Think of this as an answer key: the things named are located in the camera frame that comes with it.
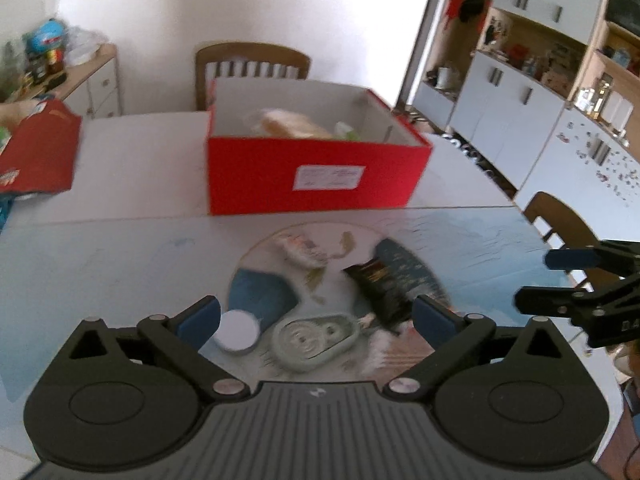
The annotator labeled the wooden chair at right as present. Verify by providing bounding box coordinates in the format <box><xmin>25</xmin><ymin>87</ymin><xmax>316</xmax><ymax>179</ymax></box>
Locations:
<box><xmin>524</xmin><ymin>192</ymin><xmax>618</xmax><ymax>290</ymax></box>

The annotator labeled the beige bread plush in box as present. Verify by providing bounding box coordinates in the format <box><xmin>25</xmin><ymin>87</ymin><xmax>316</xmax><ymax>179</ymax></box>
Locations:
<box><xmin>245</xmin><ymin>108</ymin><xmax>333</xmax><ymax>140</ymax></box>

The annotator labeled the white sideboard cabinet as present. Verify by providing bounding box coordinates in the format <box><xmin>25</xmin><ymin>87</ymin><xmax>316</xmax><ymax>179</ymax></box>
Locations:
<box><xmin>21</xmin><ymin>44</ymin><xmax>122</xmax><ymax>120</ymax></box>

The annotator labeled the white round lid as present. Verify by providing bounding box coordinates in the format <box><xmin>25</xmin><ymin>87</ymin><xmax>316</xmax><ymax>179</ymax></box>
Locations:
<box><xmin>213</xmin><ymin>310</ymin><xmax>262</xmax><ymax>354</ymax></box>

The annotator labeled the red cardboard box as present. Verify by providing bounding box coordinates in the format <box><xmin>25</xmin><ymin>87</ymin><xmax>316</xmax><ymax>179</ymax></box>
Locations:
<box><xmin>205</xmin><ymin>78</ymin><xmax>434</xmax><ymax>216</ymax></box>

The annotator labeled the white wall cabinet unit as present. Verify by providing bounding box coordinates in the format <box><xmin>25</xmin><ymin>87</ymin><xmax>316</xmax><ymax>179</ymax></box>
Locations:
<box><xmin>398</xmin><ymin>0</ymin><xmax>639</xmax><ymax>231</ymax></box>

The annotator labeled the painted table mat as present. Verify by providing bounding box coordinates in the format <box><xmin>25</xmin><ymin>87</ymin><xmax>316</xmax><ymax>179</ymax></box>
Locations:
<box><xmin>0</xmin><ymin>206</ymin><xmax>626</xmax><ymax>436</ymax></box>

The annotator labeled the wooden chair behind table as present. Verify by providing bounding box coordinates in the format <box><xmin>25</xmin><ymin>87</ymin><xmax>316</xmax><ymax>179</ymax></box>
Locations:
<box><xmin>194</xmin><ymin>41</ymin><xmax>311</xmax><ymax>112</ymax></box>

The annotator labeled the blue globe toy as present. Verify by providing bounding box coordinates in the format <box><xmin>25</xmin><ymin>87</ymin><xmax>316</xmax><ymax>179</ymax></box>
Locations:
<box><xmin>24</xmin><ymin>18</ymin><xmax>65</xmax><ymax>55</ymax></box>

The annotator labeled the black snack packet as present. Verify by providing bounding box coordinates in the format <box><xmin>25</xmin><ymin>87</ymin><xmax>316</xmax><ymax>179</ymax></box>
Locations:
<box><xmin>343</xmin><ymin>258</ymin><xmax>412</xmax><ymax>330</ymax></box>

